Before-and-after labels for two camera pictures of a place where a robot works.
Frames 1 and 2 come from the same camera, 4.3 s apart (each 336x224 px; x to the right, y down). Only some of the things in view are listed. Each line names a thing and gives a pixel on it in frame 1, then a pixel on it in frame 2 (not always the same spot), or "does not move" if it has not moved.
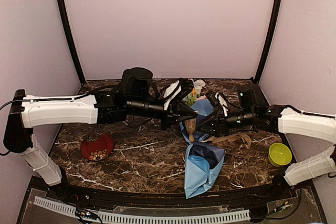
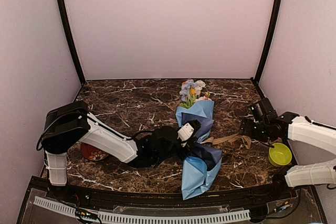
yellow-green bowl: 279,155 does not move
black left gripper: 176,113 to 186,153
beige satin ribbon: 190,125 does not move
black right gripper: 220,124 to 245,128
